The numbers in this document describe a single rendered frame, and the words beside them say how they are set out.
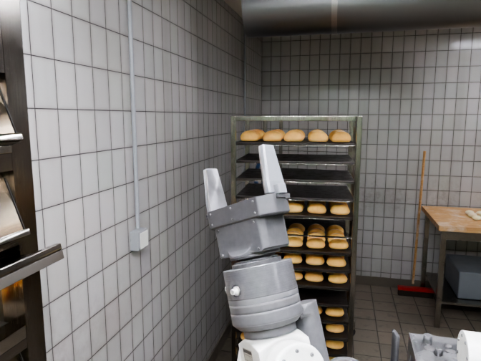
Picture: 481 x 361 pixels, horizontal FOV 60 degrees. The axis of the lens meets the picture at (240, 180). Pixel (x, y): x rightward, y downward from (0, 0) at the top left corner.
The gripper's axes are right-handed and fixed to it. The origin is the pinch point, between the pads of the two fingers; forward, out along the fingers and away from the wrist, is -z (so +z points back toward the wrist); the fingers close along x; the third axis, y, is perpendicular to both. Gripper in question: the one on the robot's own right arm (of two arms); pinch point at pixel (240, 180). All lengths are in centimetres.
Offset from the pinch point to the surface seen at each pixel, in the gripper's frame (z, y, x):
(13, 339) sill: 20, 1, -97
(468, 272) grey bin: 62, -349, -92
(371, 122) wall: -93, -355, -145
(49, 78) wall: -53, -11, -81
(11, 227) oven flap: -9, 3, -84
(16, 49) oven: -56, 0, -73
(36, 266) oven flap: 3, 1, -74
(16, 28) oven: -62, 0, -71
